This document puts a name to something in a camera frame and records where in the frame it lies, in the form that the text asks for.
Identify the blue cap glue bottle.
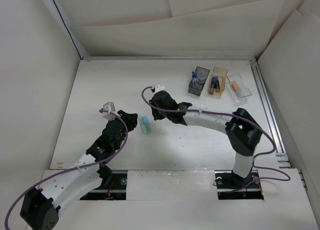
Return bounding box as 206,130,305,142
192,71,201,89

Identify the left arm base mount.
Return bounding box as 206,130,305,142
80,170,128,201

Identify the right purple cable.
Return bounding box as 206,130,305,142
141,85,291,193

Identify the dark grey transparent container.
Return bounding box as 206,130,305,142
188,66,210,96

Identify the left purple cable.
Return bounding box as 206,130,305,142
4,109,129,229

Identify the blue cap black marker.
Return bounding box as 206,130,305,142
214,76,220,90

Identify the purple cable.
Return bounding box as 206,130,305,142
4,109,129,229
141,85,291,193

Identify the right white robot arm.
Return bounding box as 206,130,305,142
148,91,262,188

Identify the green pastel highlighter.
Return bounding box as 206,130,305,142
138,116,148,134

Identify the aluminium rail right side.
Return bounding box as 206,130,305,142
247,57,307,190

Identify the clear transparent container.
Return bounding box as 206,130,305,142
225,74,252,105

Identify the orange cap clear marker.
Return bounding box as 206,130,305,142
231,81,244,98

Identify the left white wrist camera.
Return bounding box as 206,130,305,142
102,102,116,120

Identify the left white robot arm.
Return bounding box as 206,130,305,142
20,110,138,229

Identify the purple cap black marker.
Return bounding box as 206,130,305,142
210,76,217,89

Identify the blue pastel highlighter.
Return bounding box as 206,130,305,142
142,116,151,135

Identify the orange transparent container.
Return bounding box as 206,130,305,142
208,67,228,97

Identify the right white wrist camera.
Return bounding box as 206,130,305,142
151,83,166,93

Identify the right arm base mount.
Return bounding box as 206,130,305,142
213,170,264,200

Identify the clear tape dispenser roll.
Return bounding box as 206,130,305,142
196,69,208,83

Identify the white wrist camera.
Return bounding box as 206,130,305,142
151,83,166,93
102,102,116,120

